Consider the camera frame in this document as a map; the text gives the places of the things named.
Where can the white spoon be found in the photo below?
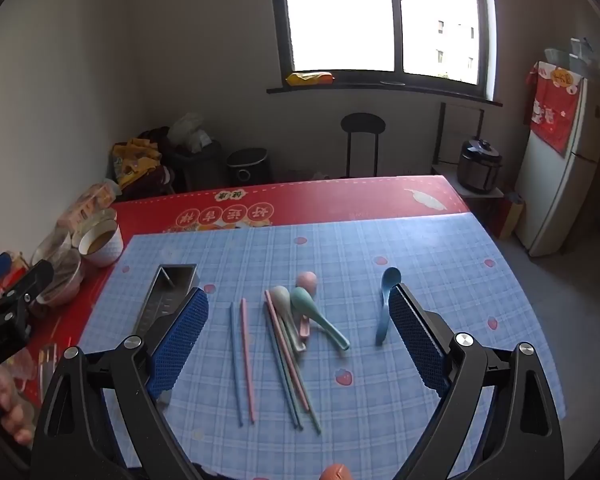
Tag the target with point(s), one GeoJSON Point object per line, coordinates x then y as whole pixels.
{"type": "Point", "coordinates": [282, 300]}

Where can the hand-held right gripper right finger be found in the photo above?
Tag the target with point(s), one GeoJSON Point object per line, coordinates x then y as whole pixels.
{"type": "Point", "coordinates": [417, 345]}

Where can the blue plaid table mat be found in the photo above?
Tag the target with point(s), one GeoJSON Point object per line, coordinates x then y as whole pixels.
{"type": "Point", "coordinates": [380, 400]}

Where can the dark storage bin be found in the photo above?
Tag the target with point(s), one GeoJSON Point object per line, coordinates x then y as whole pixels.
{"type": "Point", "coordinates": [200, 170]}

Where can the green spoon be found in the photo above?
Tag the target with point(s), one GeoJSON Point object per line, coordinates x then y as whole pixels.
{"type": "Point", "coordinates": [320, 320]}

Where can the blue chopstick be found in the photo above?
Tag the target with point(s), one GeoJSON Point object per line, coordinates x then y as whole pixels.
{"type": "Point", "coordinates": [236, 365]}
{"type": "Point", "coordinates": [289, 405]}

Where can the white textured bowl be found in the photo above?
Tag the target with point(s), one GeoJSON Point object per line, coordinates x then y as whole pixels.
{"type": "Point", "coordinates": [102, 250]}

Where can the clear plastic package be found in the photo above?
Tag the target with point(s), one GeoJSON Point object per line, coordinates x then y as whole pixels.
{"type": "Point", "coordinates": [47, 367]}

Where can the person's left hand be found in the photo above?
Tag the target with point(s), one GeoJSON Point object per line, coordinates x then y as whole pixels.
{"type": "Point", "coordinates": [17, 420]}

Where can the mixed chopsticks bundle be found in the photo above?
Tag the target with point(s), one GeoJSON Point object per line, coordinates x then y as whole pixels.
{"type": "Point", "coordinates": [311, 410]}

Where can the yellow and maroon clothes pile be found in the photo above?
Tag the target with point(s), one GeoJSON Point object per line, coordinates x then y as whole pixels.
{"type": "Point", "coordinates": [137, 165]}

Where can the yellow bag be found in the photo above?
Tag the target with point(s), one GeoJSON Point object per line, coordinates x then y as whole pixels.
{"type": "Point", "coordinates": [310, 78]}

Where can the cardboard box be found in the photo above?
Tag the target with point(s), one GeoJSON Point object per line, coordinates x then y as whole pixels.
{"type": "Point", "coordinates": [510, 215]}

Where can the black pot on floor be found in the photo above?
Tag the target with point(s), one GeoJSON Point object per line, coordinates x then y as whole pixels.
{"type": "Point", "coordinates": [247, 167]}

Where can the red gift box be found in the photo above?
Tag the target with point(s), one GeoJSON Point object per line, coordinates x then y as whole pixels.
{"type": "Point", "coordinates": [552, 115]}

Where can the window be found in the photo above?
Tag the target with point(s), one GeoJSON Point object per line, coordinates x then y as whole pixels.
{"type": "Point", "coordinates": [396, 10]}

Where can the orange snack box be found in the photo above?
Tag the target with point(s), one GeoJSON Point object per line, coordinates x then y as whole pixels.
{"type": "Point", "coordinates": [92, 200]}

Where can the stainless steel utensil tray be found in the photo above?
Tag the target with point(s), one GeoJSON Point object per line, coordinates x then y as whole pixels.
{"type": "Point", "coordinates": [172, 285]}

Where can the black round stool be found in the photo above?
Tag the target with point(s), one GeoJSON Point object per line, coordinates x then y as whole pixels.
{"type": "Point", "coordinates": [362, 124]}

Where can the black metal rack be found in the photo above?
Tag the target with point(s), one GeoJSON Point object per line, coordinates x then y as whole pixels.
{"type": "Point", "coordinates": [441, 130]}

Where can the blue spoon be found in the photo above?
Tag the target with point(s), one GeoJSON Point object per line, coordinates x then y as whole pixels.
{"type": "Point", "coordinates": [386, 305]}

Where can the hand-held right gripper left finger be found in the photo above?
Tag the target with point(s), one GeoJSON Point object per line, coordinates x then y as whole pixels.
{"type": "Point", "coordinates": [180, 340]}

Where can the pink spoon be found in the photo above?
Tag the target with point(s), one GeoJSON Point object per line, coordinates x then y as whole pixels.
{"type": "Point", "coordinates": [307, 280]}

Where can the black rice cooker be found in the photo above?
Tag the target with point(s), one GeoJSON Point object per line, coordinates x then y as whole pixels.
{"type": "Point", "coordinates": [480, 167]}

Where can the clear plastic bag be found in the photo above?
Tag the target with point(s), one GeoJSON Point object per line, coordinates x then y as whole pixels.
{"type": "Point", "coordinates": [187, 132]}

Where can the white refrigerator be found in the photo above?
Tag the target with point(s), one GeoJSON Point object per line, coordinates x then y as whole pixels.
{"type": "Point", "coordinates": [550, 195]}

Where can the clear plastic container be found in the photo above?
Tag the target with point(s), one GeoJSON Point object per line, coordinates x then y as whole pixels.
{"type": "Point", "coordinates": [565, 57]}

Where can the green chopstick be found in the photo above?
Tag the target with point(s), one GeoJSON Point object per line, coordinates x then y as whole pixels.
{"type": "Point", "coordinates": [296, 412]}

